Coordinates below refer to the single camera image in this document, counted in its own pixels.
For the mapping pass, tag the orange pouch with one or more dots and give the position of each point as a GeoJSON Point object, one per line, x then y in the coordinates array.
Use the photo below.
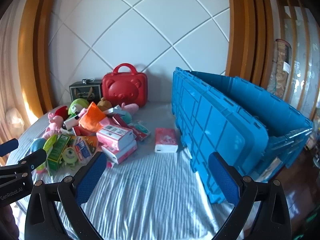
{"type": "Point", "coordinates": [91, 117]}

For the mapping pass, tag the green one-eyed monster toy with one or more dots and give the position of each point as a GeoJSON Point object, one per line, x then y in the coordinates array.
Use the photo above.
{"type": "Point", "coordinates": [69, 155]}

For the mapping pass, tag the rolled patterned rug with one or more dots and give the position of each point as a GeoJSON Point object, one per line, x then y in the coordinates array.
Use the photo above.
{"type": "Point", "coordinates": [280, 67]}

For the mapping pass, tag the pink bunny plush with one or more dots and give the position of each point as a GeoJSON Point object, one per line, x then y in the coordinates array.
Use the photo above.
{"type": "Point", "coordinates": [131, 108]}

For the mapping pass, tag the wooden slatted rack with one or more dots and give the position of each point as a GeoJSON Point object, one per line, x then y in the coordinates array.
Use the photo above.
{"type": "Point", "coordinates": [297, 42]}

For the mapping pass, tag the pink pig plush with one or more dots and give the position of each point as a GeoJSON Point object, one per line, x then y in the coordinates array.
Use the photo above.
{"type": "Point", "coordinates": [56, 122]}

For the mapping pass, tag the blue cloth mat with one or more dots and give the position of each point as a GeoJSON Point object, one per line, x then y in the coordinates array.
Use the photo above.
{"type": "Point", "coordinates": [212, 120]}

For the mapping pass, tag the brown teddy bear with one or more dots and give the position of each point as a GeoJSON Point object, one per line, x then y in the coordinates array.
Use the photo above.
{"type": "Point", "coordinates": [103, 103]}

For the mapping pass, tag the green plush toy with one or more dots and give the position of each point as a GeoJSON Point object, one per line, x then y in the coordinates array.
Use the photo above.
{"type": "Point", "coordinates": [76, 105]}

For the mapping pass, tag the blue yellow plush toy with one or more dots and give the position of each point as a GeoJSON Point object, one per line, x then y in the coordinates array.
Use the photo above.
{"type": "Point", "coordinates": [37, 145]}

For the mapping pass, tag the lime green packet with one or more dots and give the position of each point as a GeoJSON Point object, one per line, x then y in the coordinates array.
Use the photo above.
{"type": "Point", "coordinates": [50, 141]}

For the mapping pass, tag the white plastic bag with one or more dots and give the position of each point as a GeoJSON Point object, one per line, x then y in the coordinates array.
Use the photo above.
{"type": "Point", "coordinates": [11, 115]}

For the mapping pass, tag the wooden frame post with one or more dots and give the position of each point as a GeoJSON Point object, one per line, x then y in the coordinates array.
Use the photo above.
{"type": "Point", "coordinates": [247, 30]}
{"type": "Point", "coordinates": [32, 55]}

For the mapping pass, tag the white tube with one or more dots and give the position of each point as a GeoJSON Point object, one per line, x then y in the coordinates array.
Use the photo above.
{"type": "Point", "coordinates": [71, 122]}

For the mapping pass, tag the blue red card box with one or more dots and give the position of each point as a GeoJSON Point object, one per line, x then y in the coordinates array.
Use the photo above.
{"type": "Point", "coordinates": [82, 150]}

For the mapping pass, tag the small floral tissue pack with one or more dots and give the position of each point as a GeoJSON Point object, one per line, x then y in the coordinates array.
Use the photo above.
{"type": "Point", "coordinates": [165, 137]}

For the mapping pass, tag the teal red packet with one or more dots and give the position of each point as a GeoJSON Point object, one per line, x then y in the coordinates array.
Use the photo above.
{"type": "Point", "coordinates": [140, 128]}

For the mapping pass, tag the cloth covered desktop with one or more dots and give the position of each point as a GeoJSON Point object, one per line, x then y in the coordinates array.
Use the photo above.
{"type": "Point", "coordinates": [150, 192]}

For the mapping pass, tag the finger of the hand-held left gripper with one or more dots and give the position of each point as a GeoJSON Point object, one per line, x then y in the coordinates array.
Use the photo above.
{"type": "Point", "coordinates": [8, 146]}
{"type": "Point", "coordinates": [35, 158]}

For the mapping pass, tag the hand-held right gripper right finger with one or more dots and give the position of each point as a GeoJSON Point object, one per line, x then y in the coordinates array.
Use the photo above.
{"type": "Point", "coordinates": [225, 180]}

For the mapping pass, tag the red bear suitcase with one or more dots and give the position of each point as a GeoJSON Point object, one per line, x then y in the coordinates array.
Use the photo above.
{"type": "Point", "coordinates": [125, 90]}

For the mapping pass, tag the green carton box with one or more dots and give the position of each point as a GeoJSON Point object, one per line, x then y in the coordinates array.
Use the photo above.
{"type": "Point", "coordinates": [57, 150]}

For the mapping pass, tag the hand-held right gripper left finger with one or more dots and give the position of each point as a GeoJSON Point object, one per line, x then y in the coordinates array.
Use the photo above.
{"type": "Point", "coordinates": [90, 177]}

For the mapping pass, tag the beige curtain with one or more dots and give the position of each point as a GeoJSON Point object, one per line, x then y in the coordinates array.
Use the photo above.
{"type": "Point", "coordinates": [8, 75]}

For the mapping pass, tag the pink tissue pack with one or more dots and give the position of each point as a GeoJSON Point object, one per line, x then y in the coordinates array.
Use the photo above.
{"type": "Point", "coordinates": [125, 152]}
{"type": "Point", "coordinates": [112, 132]}

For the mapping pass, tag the black gift box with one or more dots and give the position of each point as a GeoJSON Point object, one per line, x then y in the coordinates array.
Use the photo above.
{"type": "Point", "coordinates": [85, 92]}

